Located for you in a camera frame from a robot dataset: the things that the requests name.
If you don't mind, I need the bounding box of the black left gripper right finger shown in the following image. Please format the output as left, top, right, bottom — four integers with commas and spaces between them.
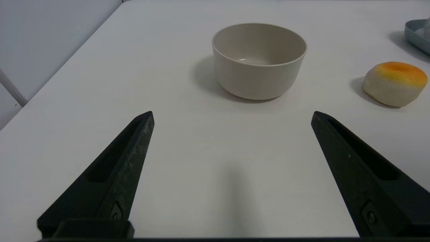
310, 111, 430, 238

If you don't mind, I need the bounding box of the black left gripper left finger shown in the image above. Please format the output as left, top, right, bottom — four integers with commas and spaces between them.
37, 111, 155, 238

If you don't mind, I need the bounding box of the grey-blue square dish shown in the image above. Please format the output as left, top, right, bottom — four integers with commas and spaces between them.
404, 18, 430, 56

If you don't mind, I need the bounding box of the orange-topped bread bun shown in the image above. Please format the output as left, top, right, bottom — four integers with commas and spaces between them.
362, 61, 429, 108

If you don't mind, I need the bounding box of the beige round bowl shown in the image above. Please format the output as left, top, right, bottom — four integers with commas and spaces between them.
211, 23, 308, 101

